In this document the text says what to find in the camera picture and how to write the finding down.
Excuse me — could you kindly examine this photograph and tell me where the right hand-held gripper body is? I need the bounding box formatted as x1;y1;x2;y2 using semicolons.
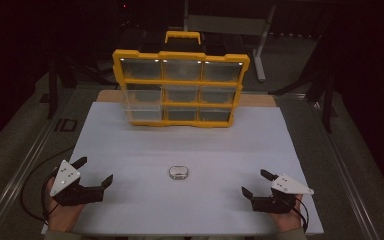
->
250;173;315;215

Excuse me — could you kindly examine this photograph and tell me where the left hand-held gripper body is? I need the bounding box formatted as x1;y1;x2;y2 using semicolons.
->
49;159;106;207

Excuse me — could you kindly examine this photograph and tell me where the small silver metal piece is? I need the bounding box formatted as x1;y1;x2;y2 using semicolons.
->
168;164;190;181

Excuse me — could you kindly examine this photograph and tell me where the clear plastic drawer bin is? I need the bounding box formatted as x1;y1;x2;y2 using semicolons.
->
121;88;164;122

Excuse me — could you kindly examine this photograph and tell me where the yellow organizer case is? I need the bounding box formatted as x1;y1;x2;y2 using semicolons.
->
112;30;251;129

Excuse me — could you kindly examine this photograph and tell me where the person's right hand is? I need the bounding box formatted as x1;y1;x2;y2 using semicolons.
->
269;195;305;233

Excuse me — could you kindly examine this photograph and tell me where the person's left hand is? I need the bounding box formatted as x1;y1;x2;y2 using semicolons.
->
44;181;86;233

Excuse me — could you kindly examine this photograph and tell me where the black stand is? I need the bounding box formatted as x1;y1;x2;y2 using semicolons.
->
269;33;338;134
45;54;78;120

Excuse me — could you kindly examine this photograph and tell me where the white table mat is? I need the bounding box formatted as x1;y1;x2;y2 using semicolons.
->
40;101;325;236

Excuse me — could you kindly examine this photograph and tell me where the grey metal stand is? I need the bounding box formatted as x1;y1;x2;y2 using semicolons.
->
183;0;278;83

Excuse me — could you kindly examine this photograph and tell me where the black cable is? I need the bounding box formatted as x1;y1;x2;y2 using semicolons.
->
19;145;76;223
291;198;310;233

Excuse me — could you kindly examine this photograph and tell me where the aluminium rail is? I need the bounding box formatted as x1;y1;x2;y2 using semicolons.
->
308;95;382;240
0;99;72;240

